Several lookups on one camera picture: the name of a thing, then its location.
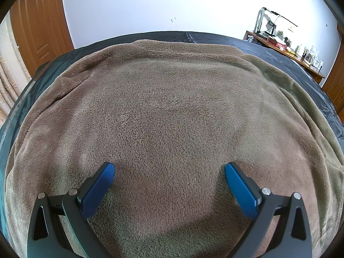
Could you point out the brown fleece blanket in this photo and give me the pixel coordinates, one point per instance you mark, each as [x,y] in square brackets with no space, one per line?
[172,99]

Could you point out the wooden desk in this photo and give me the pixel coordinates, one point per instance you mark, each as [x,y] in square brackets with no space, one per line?
[315,72]

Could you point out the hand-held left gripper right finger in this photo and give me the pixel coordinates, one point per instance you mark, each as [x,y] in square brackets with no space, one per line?
[242,190]

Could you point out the beige curtain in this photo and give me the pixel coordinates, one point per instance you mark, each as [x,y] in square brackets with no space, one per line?
[10,80]

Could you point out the glass jars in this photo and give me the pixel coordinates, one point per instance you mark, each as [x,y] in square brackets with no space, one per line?
[313,57]

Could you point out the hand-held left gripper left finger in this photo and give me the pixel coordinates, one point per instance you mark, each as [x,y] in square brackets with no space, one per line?
[98,188]

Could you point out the brown wooden panel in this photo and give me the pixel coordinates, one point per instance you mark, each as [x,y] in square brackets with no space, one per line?
[334,83]

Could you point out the yellow packet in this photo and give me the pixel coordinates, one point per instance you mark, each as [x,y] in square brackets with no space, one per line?
[290,49]

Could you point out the red box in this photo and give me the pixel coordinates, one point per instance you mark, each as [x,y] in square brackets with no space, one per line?
[274,42]

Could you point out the brown wooden door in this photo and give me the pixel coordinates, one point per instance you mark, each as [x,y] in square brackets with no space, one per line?
[40,18]

